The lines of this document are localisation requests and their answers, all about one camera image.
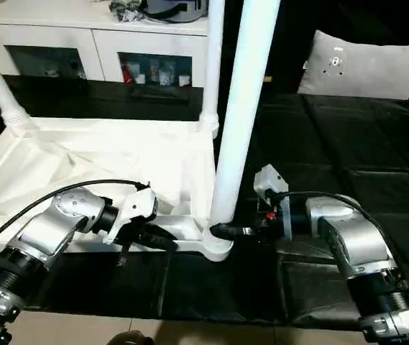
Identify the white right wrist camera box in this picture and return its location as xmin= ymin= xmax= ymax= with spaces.
xmin=252 ymin=163 xmax=293 ymax=242

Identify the white plastic table top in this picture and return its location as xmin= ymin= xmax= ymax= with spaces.
xmin=0 ymin=115 xmax=235 ymax=262

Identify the black work mat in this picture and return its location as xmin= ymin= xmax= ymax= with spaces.
xmin=0 ymin=72 xmax=409 ymax=331

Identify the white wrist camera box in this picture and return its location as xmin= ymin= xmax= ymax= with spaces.
xmin=252 ymin=163 xmax=293 ymax=242
xmin=104 ymin=187 xmax=159 ymax=247

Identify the grey pillow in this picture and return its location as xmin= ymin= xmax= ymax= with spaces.
xmin=297 ymin=29 xmax=409 ymax=101

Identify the grey black bag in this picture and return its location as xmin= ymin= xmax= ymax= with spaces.
xmin=108 ymin=0 xmax=209 ymax=24

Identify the white cabinet with glass doors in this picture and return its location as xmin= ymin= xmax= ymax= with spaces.
xmin=0 ymin=0 xmax=212 ymax=88

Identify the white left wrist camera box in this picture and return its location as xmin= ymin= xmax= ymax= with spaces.
xmin=104 ymin=187 xmax=159 ymax=247

